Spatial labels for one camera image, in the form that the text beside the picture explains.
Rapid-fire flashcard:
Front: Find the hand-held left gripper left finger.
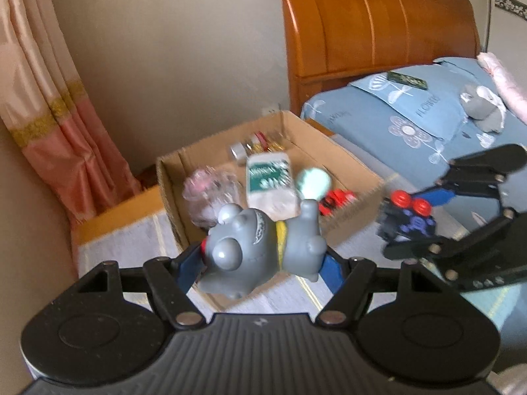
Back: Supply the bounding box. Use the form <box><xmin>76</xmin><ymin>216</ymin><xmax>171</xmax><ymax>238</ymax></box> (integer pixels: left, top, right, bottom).
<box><xmin>76</xmin><ymin>242</ymin><xmax>208</xmax><ymax>330</ymax></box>

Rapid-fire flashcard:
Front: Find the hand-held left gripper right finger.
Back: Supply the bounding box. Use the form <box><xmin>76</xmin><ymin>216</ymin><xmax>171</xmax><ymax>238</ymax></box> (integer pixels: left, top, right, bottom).
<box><xmin>315</xmin><ymin>249</ymin><xmax>447</xmax><ymax>328</ymax></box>

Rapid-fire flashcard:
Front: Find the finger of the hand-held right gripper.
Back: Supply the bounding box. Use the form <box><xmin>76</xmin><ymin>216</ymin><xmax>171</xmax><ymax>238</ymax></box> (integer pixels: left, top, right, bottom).
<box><xmin>383</xmin><ymin>209</ymin><xmax>527</xmax><ymax>294</ymax></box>
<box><xmin>416</xmin><ymin>144</ymin><xmax>527</xmax><ymax>211</ymax></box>

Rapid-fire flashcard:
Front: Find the black toy with red wheels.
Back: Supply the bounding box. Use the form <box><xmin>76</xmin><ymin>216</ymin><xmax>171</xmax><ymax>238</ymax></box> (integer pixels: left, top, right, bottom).
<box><xmin>376</xmin><ymin>189</ymin><xmax>439</xmax><ymax>245</ymax></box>

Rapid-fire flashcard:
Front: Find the grey hippo toy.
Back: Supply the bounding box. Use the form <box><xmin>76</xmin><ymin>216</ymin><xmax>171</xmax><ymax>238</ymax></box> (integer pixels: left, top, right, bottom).
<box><xmin>198</xmin><ymin>199</ymin><xmax>328</xmax><ymax>299</ymax></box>

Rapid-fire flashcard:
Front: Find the light blue oval case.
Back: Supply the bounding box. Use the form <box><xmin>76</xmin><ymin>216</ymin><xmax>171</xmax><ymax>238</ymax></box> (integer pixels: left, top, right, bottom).
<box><xmin>297</xmin><ymin>167</ymin><xmax>333</xmax><ymax>201</ymax></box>

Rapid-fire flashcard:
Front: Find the white box with green label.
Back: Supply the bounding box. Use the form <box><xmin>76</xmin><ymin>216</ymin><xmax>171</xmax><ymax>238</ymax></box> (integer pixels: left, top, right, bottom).
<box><xmin>246</xmin><ymin>151</ymin><xmax>299</xmax><ymax>219</ymax></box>

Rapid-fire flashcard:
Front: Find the cardboard box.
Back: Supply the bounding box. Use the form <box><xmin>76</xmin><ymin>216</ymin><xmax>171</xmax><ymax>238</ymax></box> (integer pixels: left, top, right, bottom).
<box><xmin>155</xmin><ymin>110</ymin><xmax>385</xmax><ymax>311</ymax></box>

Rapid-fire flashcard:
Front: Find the capsule bottle with silver lid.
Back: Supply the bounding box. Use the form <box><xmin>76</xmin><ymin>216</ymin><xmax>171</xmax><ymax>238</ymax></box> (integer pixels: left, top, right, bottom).
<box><xmin>230</xmin><ymin>131</ymin><xmax>287</xmax><ymax>161</ymax></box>

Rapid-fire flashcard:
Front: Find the red and black toy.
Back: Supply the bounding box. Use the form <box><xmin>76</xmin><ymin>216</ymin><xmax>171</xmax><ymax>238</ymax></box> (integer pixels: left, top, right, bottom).
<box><xmin>318</xmin><ymin>189</ymin><xmax>358</xmax><ymax>218</ymax></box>

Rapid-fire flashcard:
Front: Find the pink transparent plastic piece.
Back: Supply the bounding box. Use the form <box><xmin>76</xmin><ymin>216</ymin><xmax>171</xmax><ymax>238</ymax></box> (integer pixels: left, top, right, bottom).
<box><xmin>182</xmin><ymin>167</ymin><xmax>243</xmax><ymax>229</ymax></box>

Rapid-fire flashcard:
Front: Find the blue floral pillow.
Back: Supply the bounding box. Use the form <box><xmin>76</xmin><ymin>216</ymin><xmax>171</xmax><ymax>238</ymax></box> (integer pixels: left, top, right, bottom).
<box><xmin>348</xmin><ymin>58</ymin><xmax>527</xmax><ymax>161</ymax></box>

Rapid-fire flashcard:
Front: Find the grey plush toy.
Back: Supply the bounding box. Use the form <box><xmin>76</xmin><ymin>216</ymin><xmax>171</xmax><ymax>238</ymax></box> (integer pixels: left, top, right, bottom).
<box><xmin>458</xmin><ymin>83</ymin><xmax>506</xmax><ymax>133</ymax></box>

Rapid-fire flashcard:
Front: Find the blue bed sheet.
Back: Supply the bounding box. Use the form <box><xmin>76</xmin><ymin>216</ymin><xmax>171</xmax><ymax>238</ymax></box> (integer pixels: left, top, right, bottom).
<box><xmin>300</xmin><ymin>88</ymin><xmax>527</xmax><ymax>235</ymax></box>

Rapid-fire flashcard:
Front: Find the dark green packet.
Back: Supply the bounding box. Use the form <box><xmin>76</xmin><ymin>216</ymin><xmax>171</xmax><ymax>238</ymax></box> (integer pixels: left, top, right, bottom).
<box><xmin>387</xmin><ymin>71</ymin><xmax>429</xmax><ymax>90</ymax></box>

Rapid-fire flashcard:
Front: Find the pink cloth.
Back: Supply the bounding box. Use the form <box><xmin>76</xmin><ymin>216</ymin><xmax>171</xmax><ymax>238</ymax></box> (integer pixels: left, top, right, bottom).
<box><xmin>477</xmin><ymin>51</ymin><xmax>527</xmax><ymax>124</ymax></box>

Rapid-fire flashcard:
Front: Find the pink curtain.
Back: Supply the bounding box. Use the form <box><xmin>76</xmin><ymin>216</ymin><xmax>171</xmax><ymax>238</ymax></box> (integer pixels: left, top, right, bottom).
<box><xmin>0</xmin><ymin>0</ymin><xmax>143</xmax><ymax>225</ymax></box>

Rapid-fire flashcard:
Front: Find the wooden bed headboard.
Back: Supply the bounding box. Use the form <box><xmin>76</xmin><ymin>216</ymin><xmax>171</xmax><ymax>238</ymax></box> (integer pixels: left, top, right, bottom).
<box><xmin>263</xmin><ymin>0</ymin><xmax>482</xmax><ymax>112</ymax></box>

